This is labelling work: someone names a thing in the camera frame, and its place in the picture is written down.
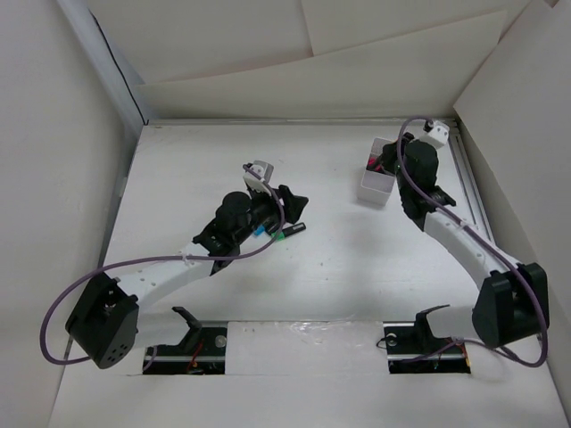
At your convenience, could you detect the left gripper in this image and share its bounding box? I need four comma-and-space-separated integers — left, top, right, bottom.
235, 183, 306, 245

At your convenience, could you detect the pink highlighter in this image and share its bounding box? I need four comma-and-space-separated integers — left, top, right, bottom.
367, 155, 384, 173

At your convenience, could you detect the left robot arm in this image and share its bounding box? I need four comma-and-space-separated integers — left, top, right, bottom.
65, 185, 309, 369

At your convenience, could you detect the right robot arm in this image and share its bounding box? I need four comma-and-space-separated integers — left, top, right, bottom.
367, 133, 550, 367

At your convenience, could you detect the green highlighter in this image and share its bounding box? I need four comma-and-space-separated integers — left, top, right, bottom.
274, 223, 307, 241

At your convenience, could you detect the white divided container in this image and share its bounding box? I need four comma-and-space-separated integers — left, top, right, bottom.
356, 137, 395, 208

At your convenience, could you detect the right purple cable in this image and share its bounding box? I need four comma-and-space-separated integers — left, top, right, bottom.
396, 116, 550, 367

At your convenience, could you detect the purple cable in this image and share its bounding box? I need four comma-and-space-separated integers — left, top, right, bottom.
40, 162, 286, 374
396, 116, 550, 367

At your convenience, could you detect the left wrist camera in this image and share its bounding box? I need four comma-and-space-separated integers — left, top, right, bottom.
243, 160, 274, 192

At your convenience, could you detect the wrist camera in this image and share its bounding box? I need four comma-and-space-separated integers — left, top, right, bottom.
421, 119, 450, 150
243, 160, 274, 192

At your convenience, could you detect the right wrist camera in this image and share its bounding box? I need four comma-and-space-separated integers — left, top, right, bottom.
421, 119, 450, 150

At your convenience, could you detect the aluminium table rail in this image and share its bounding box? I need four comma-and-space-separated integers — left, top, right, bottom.
444, 118, 497, 244

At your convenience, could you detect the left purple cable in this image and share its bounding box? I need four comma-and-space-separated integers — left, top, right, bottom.
40, 162, 286, 374

